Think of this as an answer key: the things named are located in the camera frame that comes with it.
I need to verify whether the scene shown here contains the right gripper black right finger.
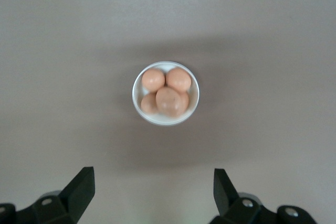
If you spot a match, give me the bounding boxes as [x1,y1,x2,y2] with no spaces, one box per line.
[209,168,318,224]

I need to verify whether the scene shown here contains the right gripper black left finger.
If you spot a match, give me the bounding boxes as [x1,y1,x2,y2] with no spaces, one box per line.
[0,166,96,224]

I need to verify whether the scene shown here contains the white round bowl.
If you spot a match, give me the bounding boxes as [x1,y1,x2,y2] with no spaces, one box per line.
[132,61,200,127]

